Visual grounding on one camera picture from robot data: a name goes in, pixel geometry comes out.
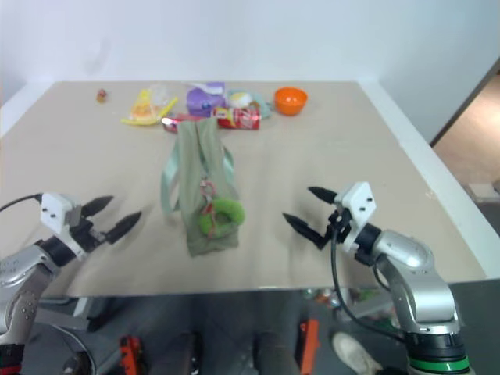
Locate olive green tote bag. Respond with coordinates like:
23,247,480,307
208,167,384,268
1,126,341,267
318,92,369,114
160,119,241,259

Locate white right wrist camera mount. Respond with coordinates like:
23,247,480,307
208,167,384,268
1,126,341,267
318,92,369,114
333,181,379,252

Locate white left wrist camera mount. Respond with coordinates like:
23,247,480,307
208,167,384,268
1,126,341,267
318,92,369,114
40,191,90,262

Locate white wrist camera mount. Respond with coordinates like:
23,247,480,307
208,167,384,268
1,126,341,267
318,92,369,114
40,191,90,262
333,181,379,252

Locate orange plastic bowl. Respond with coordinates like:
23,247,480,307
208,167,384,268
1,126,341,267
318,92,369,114
273,86,309,117

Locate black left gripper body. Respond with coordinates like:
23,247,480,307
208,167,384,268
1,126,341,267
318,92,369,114
66,205,113,254

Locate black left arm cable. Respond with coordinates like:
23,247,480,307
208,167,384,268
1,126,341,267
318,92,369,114
0,193,45,213

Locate grey metal box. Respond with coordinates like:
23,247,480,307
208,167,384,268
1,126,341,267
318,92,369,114
34,296,123,334

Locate white shoe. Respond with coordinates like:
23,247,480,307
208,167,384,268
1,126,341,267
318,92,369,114
331,331,383,375

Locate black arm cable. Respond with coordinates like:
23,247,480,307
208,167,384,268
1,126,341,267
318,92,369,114
0,193,45,213
330,228,410,343

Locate yellow snack package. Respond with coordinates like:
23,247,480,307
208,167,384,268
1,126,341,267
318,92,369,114
120,88,179,128

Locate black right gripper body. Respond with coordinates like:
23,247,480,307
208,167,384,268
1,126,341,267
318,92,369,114
316,206,353,251

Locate white teal packet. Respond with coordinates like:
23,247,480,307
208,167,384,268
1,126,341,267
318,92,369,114
248,93,275,119

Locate cardboard box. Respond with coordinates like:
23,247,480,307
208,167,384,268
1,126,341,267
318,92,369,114
467,182,500,203

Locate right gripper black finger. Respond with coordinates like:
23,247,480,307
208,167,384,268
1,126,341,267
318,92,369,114
282,212,328,249
307,186,338,205

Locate red silver snack packet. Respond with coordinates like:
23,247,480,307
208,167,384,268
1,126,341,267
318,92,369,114
161,112,200,135

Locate green plush ring charm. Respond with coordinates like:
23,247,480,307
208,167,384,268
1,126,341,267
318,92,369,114
198,198,247,240

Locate purple wipes pack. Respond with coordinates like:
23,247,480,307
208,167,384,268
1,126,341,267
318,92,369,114
184,80,228,117

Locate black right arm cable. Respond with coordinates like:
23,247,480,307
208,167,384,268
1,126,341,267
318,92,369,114
330,228,410,343

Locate clear plastic bag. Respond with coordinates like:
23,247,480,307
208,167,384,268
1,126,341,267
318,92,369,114
149,83,173,107

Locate orange black tool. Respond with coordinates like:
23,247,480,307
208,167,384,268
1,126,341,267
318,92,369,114
118,334,142,375

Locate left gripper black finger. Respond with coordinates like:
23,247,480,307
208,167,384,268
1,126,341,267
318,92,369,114
103,211,143,245
81,195,115,216

